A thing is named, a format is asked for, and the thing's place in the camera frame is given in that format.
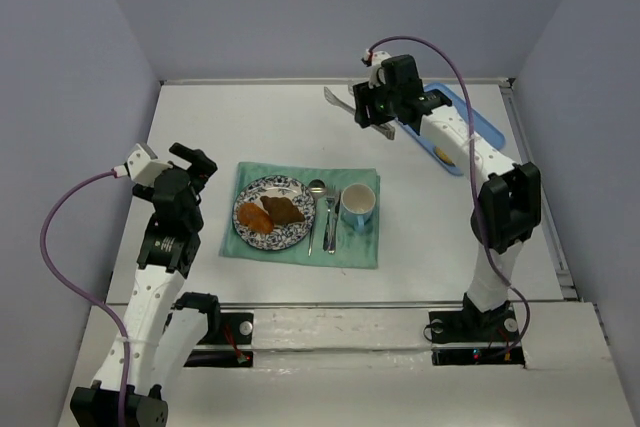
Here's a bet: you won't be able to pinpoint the green cloth placemat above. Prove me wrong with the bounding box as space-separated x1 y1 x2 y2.
220 162 380 269

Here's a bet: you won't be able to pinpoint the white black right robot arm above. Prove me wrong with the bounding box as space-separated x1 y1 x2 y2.
352 51 541 343

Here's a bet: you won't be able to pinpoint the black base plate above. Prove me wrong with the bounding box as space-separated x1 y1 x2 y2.
184 311 254 368
423 309 526 366

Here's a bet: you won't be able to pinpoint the dark brown croissant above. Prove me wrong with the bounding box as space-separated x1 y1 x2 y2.
260 196 305 226

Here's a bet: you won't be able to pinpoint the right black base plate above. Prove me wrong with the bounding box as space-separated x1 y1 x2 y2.
423 309 526 366

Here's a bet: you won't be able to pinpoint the silver fork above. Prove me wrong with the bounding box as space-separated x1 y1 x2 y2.
323 184 337 251

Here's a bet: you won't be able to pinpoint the light blue mug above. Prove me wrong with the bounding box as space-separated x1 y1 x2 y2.
341 183 377 234

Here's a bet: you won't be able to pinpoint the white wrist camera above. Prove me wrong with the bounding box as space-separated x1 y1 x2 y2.
362 50 392 89
125 143 171 187

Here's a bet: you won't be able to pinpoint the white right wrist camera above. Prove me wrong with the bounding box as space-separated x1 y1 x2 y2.
362 50 392 89

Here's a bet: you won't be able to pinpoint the silver spoon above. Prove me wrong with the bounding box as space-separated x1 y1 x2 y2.
308 179 327 256

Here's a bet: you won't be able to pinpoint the aluminium table rail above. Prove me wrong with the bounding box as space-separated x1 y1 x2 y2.
219 299 584 311

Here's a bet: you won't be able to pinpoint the silver knife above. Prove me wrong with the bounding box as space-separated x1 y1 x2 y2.
327 190 342 254

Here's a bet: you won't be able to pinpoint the silver metal tongs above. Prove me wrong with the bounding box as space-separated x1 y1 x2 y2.
323 80 396 141

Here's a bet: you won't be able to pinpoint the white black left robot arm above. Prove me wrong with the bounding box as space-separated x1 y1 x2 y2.
70 143 221 426

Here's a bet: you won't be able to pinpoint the orange bread wedge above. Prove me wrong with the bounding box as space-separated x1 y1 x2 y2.
237 202 274 234

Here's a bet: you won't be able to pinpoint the blue floral ceramic plate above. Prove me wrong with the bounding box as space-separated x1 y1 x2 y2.
232 175 315 251

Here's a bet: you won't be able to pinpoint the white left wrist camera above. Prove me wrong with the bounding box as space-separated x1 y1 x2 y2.
125 143 171 187

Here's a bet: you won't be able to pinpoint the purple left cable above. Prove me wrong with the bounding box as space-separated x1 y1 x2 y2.
40 169 132 427

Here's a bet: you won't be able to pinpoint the glazed ring doughnut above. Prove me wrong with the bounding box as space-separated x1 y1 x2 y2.
433 147 454 166

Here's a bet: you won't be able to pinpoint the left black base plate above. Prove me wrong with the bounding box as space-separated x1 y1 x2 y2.
184 311 254 368

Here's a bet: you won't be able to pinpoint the light blue plastic tray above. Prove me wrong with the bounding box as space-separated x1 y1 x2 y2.
395 82 506 176

